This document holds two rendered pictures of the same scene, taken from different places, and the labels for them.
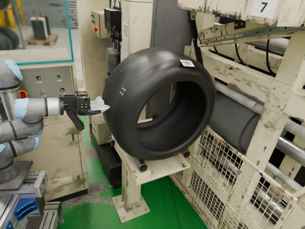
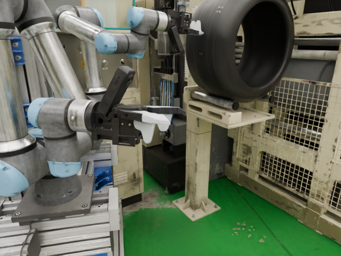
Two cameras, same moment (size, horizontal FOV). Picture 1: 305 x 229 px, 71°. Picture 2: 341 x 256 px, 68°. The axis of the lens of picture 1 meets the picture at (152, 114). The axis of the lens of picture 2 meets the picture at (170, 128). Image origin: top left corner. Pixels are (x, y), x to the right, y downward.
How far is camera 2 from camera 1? 0.76 m
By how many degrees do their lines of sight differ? 12
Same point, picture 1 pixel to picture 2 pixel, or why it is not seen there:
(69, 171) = (126, 165)
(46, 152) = not seen: hidden behind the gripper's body
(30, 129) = (139, 43)
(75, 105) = (177, 22)
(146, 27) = not seen: outside the picture
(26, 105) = (142, 9)
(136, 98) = (236, 11)
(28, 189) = (105, 153)
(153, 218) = (227, 214)
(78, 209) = (136, 215)
